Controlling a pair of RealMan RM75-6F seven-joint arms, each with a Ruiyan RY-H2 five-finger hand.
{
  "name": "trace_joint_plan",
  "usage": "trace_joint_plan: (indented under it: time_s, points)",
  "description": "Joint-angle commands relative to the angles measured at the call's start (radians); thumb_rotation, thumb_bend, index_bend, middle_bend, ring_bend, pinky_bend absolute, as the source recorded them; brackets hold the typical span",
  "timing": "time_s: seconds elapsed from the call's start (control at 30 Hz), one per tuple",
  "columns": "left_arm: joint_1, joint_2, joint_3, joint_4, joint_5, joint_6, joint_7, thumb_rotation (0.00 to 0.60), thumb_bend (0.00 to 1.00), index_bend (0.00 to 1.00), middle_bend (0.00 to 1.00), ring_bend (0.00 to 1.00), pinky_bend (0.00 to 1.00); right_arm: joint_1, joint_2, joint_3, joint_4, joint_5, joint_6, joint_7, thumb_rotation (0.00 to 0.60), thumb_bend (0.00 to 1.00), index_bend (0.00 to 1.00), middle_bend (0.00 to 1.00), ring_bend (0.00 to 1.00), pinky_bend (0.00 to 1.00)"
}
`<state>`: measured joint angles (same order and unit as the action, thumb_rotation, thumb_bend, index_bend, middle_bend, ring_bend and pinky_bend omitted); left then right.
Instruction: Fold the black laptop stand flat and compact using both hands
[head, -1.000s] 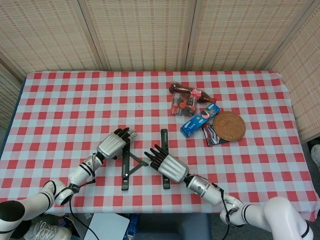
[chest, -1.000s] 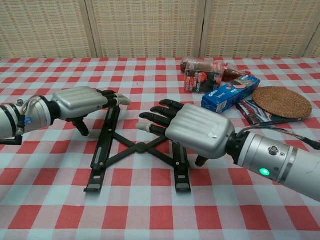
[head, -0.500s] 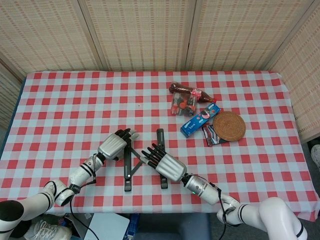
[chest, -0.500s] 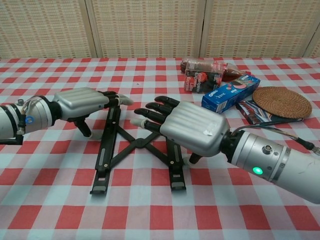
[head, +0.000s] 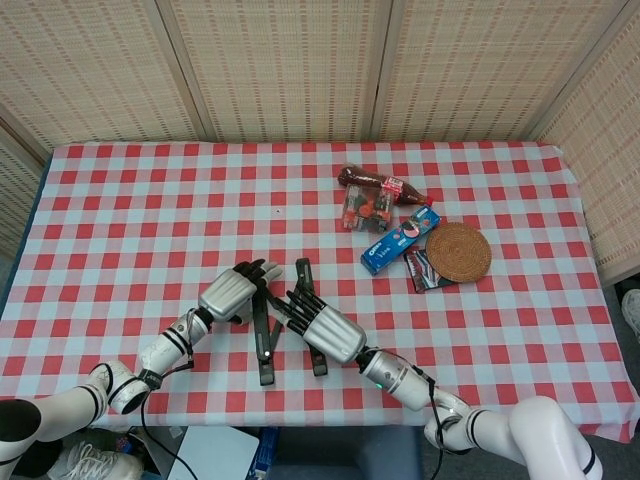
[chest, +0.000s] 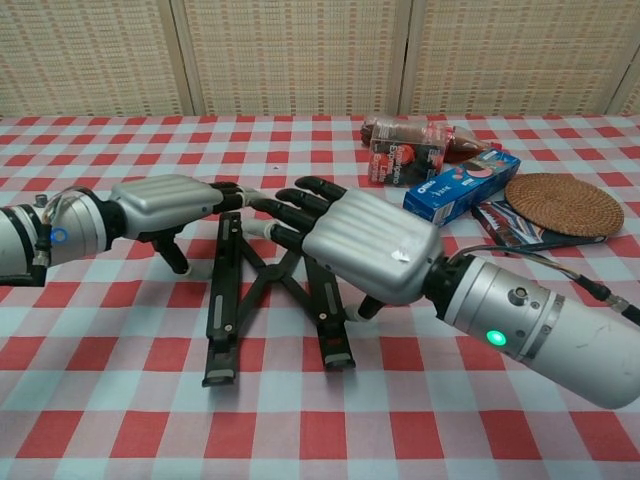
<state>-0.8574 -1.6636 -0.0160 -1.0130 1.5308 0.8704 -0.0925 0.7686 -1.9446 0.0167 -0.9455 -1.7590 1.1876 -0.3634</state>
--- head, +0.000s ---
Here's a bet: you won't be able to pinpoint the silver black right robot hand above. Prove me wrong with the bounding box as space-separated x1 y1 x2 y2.
283 287 369 365

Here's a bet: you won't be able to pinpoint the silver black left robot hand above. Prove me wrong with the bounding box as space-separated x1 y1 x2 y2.
198 259 284 326

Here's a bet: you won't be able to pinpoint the black folding laptop stand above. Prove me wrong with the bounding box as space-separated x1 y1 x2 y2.
252 258 329 387

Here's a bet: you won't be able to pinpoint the blue Oreo cookie box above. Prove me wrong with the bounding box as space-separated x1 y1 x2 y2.
360 206 442 276

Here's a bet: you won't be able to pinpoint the red white checked tablecloth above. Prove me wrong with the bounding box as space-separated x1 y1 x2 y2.
0 141 629 444

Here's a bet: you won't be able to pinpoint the dark red striped snack box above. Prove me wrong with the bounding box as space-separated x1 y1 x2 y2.
403 249 464 294

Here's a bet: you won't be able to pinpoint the clear plastic box red items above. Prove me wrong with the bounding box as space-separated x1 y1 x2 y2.
341 183 394 234

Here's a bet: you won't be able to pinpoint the blue box under table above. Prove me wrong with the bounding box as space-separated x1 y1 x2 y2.
252 427 280 480

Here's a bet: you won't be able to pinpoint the round woven rattan coaster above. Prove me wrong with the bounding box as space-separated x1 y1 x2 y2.
424 223 493 284

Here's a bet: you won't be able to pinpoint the white flat board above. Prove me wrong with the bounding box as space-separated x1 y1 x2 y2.
167 425 261 480

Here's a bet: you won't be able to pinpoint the cola bottle with red label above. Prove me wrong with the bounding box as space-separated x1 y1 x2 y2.
337 164 434 207

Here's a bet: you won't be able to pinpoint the white laced sneaker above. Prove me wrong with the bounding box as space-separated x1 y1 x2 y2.
47 439 145 480

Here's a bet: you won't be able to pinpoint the bamboo folding screen panel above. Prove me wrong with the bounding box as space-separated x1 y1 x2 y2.
159 0 399 145
368 0 634 145
532 0 640 282
0 117 52 261
0 0 210 151

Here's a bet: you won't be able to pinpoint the white shoe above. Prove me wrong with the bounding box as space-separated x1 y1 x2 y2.
621 288 640 347

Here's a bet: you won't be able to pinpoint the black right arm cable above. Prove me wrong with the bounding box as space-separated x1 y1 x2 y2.
411 364 447 480

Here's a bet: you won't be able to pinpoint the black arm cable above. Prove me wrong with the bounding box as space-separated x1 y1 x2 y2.
411 364 447 480
138 344 202 480

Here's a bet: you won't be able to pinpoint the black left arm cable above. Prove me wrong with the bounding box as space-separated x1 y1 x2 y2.
138 344 202 480

